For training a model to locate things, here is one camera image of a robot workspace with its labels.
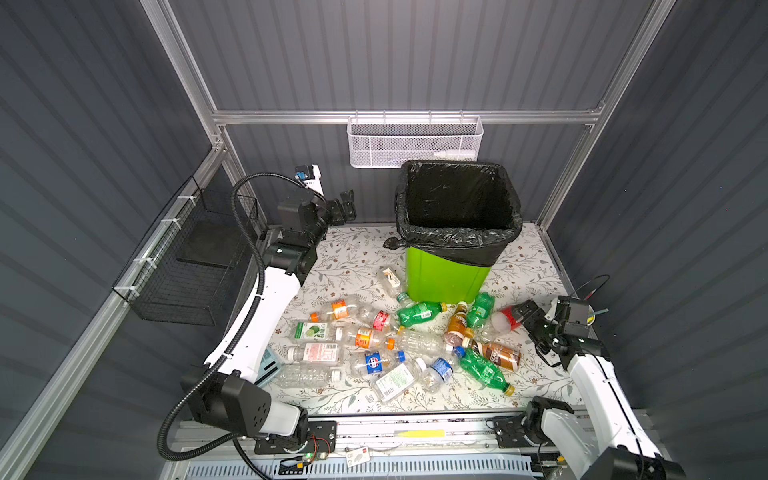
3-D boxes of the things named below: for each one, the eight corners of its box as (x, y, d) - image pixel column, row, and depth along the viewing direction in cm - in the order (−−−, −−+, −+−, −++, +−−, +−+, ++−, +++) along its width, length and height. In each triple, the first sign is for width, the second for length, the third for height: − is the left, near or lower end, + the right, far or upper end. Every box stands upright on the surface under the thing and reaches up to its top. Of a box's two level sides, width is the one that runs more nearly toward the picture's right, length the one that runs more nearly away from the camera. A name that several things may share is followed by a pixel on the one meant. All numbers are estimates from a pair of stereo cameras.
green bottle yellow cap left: (401, 329, 92) (401, 324, 89) (396, 316, 95) (396, 311, 92) (447, 312, 96) (449, 307, 93) (441, 300, 98) (442, 295, 96)
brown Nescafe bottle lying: (468, 358, 88) (472, 351, 83) (471, 344, 90) (475, 336, 86) (514, 374, 85) (520, 368, 80) (515, 359, 87) (522, 352, 83)
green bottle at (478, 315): (462, 324, 95) (466, 316, 91) (476, 298, 101) (480, 289, 97) (480, 334, 93) (484, 326, 89) (493, 307, 99) (498, 298, 95)
